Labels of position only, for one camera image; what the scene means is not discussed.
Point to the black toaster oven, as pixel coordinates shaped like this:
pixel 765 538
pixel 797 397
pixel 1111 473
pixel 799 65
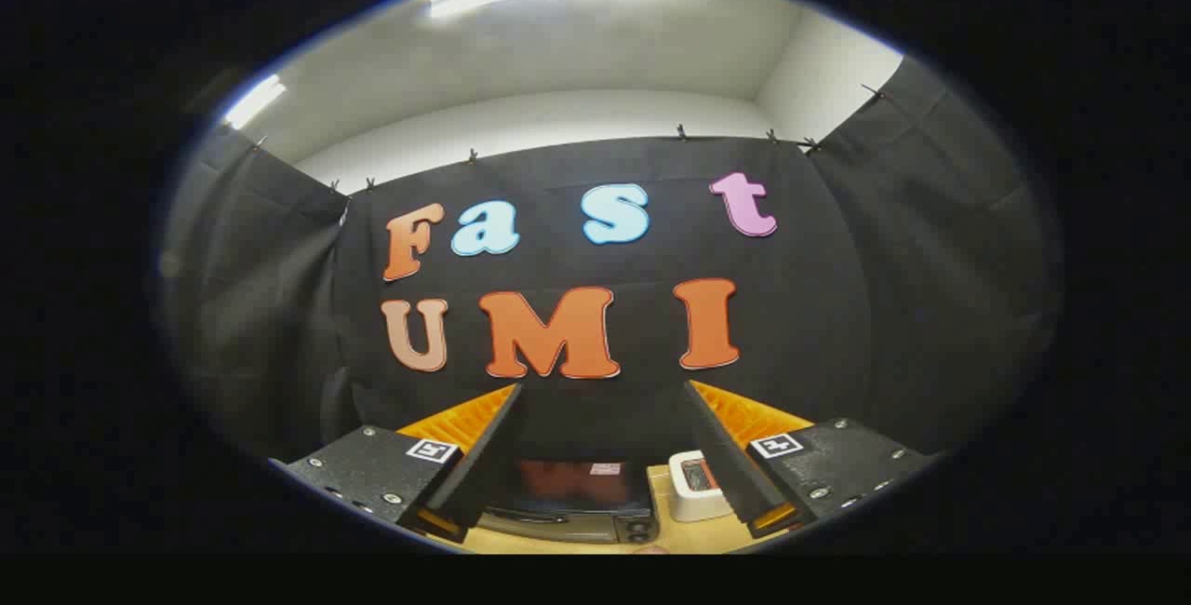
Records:
pixel 568 493

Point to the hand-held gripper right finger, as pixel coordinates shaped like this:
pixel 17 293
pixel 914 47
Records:
pixel 730 461

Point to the row of small cloth clips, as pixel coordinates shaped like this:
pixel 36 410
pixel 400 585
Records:
pixel 681 132

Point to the white pop-up toaster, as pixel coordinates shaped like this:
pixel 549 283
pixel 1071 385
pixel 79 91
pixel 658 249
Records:
pixel 693 498

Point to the black backdrop cloth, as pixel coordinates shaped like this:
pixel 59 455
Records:
pixel 558 177

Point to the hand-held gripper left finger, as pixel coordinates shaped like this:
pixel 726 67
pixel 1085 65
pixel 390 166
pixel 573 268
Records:
pixel 484 465

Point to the ceiling light panel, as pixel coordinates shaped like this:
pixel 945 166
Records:
pixel 251 100

